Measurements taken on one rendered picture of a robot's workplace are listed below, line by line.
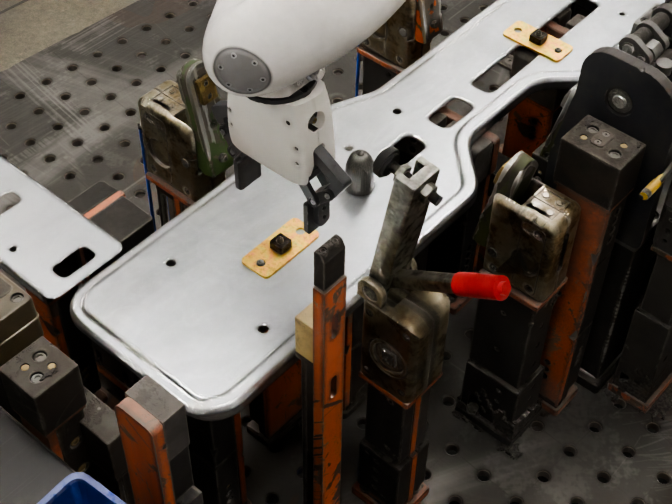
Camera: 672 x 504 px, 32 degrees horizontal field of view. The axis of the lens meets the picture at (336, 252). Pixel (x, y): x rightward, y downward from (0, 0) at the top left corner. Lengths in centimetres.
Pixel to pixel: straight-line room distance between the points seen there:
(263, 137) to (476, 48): 47
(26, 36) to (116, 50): 126
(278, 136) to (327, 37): 20
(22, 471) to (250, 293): 29
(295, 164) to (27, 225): 34
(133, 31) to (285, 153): 97
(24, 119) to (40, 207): 59
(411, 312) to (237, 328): 17
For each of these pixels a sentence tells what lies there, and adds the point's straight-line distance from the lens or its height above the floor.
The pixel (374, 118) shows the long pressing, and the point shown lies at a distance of 138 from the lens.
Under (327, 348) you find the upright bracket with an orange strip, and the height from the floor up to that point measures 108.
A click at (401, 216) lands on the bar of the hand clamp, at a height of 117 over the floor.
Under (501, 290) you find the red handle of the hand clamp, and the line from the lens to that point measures 101.
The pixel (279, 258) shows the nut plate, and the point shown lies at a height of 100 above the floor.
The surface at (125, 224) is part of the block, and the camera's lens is 130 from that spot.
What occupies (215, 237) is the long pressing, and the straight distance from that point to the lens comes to 124.
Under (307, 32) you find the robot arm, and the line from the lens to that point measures 89.
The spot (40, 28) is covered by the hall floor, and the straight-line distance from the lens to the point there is 325.
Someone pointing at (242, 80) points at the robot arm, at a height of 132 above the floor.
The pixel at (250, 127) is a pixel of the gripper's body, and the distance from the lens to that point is 110.
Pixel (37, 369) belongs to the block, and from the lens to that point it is 106.
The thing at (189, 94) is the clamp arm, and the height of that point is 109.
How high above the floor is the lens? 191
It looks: 48 degrees down
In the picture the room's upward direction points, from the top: 1 degrees clockwise
